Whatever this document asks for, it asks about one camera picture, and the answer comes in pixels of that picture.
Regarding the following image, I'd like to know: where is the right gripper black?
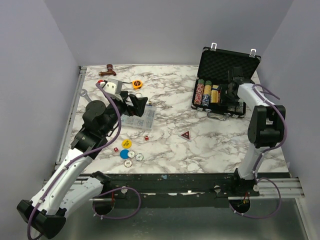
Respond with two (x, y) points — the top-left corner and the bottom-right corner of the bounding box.
(217, 85), (240, 108)

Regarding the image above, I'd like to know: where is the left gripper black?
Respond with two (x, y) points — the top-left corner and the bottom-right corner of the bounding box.
(101, 91), (148, 136)

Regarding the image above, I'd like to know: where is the red gold card deck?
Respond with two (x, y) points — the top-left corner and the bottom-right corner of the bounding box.
(210, 89), (220, 104)

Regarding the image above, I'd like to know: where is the yellow round dealer chip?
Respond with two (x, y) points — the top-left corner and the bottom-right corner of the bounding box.
(121, 139), (132, 149)

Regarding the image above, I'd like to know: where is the blue round dealer chip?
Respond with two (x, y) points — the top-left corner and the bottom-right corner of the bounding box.
(120, 149), (129, 160)

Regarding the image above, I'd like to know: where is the white green poker chip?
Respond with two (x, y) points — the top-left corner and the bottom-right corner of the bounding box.
(135, 153), (144, 161)

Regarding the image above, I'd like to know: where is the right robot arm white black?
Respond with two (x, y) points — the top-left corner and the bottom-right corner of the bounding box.
(219, 66), (287, 196)

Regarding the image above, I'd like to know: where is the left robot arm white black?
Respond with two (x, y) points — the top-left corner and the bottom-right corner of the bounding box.
(16, 91), (148, 240)

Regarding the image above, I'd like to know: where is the clear plastic screw organizer box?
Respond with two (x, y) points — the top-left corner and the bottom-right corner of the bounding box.
(121, 105), (157, 130)

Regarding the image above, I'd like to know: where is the black poker chip case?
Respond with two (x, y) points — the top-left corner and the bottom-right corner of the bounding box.
(191, 42), (261, 119)

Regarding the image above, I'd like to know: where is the yellow tape measure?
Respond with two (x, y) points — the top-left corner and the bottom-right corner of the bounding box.
(132, 80), (143, 90)

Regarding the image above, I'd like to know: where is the light blue chip row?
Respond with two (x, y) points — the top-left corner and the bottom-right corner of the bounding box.
(227, 105), (236, 112)

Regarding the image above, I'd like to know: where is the yellow green chip row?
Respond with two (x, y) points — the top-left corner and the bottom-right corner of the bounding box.
(201, 80), (212, 106)

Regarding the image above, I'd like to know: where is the pink green chip row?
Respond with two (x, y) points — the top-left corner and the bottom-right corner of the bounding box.
(235, 101), (245, 115)

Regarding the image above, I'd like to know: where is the red poker chip row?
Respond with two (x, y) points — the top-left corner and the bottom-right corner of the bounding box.
(193, 79), (205, 105)

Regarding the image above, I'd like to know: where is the silver wrench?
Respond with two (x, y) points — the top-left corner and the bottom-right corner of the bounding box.
(79, 89), (92, 103)

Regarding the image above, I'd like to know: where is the white red poker chip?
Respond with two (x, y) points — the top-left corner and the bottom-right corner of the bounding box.
(124, 159), (133, 168)

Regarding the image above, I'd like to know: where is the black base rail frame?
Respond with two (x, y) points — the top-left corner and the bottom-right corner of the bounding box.
(42, 65), (305, 210)

